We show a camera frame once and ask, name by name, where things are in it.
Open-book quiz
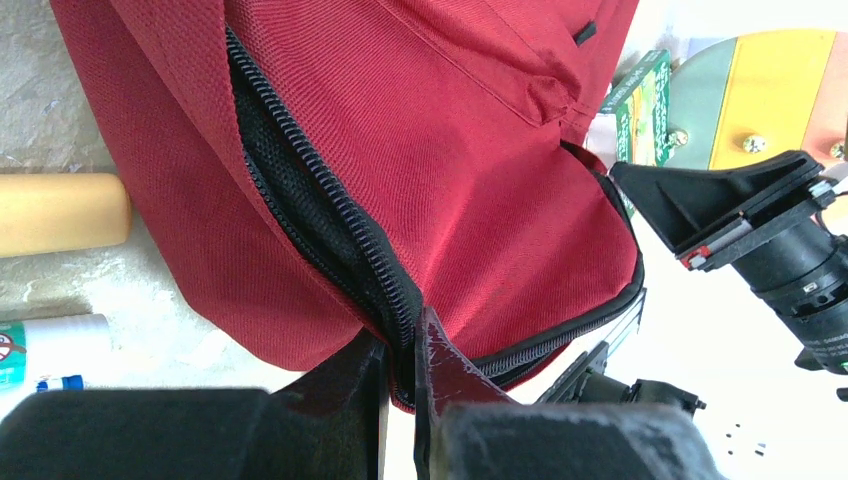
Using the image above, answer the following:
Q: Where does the green white glue stick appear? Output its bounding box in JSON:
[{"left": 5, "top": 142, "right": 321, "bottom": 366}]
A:
[{"left": 1, "top": 314, "right": 112, "bottom": 391}]

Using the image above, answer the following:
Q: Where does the white cylinder with coloured disc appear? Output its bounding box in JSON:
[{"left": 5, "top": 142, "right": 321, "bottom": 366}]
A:
[{"left": 666, "top": 29, "right": 847, "bottom": 170}]

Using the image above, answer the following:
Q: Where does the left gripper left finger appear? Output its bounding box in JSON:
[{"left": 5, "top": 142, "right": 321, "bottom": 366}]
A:
[{"left": 1, "top": 332, "right": 388, "bottom": 479}]

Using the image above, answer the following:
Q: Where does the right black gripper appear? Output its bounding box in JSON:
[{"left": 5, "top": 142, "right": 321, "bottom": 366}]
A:
[{"left": 610, "top": 150, "right": 847, "bottom": 272}]

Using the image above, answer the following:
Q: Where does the red backpack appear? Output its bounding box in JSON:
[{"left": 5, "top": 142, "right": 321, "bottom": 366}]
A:
[{"left": 52, "top": 1, "right": 644, "bottom": 409}]

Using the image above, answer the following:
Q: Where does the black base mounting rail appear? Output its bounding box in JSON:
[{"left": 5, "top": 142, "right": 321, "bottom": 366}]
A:
[{"left": 535, "top": 341, "right": 707, "bottom": 417}]

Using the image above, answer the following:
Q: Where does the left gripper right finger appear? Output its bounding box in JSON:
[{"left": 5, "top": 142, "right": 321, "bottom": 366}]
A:
[{"left": 414, "top": 307, "right": 722, "bottom": 479}]

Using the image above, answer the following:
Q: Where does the green treehouse paperback book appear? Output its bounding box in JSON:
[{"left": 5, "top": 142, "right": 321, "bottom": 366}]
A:
[{"left": 586, "top": 48, "right": 673, "bottom": 220}]

